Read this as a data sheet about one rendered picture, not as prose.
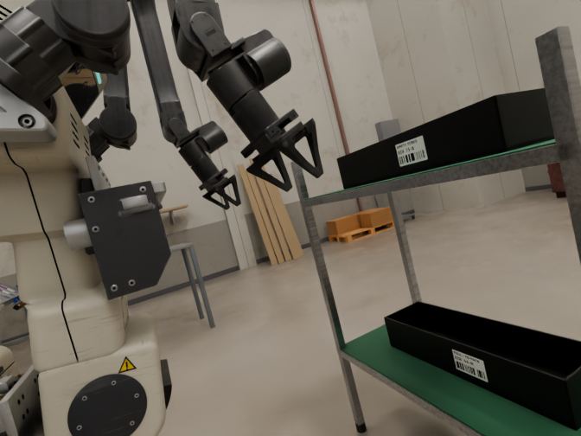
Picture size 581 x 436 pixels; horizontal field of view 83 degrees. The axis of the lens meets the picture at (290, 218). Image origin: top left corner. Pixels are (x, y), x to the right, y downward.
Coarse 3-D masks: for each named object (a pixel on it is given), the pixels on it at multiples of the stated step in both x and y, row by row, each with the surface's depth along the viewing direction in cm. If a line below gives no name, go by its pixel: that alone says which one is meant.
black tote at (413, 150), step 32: (512, 96) 66; (544, 96) 70; (416, 128) 82; (448, 128) 74; (480, 128) 68; (512, 128) 65; (544, 128) 70; (352, 160) 108; (384, 160) 95; (416, 160) 84; (448, 160) 76
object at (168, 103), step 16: (144, 0) 82; (144, 16) 82; (144, 32) 82; (160, 32) 84; (144, 48) 82; (160, 48) 83; (160, 64) 83; (160, 80) 83; (160, 96) 82; (176, 96) 84; (160, 112) 82; (176, 112) 83
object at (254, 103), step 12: (252, 96) 47; (240, 108) 47; (252, 108) 47; (264, 108) 47; (240, 120) 48; (252, 120) 47; (264, 120) 47; (276, 120) 48; (288, 120) 48; (252, 132) 48; (264, 132) 45; (276, 132) 45; (252, 144) 49
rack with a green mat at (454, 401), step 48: (576, 96) 44; (576, 144) 45; (336, 192) 102; (384, 192) 82; (576, 192) 46; (576, 240) 48; (336, 336) 127; (384, 336) 129; (432, 384) 94; (480, 432) 74; (528, 432) 71; (576, 432) 68
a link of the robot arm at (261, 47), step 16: (192, 16) 43; (208, 16) 43; (192, 32) 43; (208, 32) 43; (256, 32) 48; (208, 48) 43; (224, 48) 44; (240, 48) 48; (256, 48) 48; (272, 48) 48; (208, 64) 45; (256, 64) 48; (272, 64) 48; (288, 64) 50; (272, 80) 50
